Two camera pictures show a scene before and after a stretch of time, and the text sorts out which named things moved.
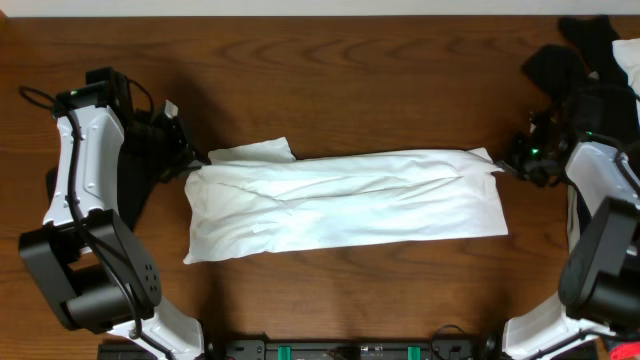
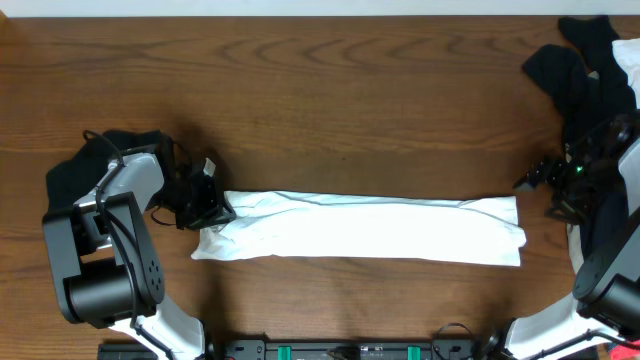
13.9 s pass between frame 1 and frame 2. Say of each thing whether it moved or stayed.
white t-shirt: moved
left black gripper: moved
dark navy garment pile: stayed
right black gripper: moved
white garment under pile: stayed
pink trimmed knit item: stayed
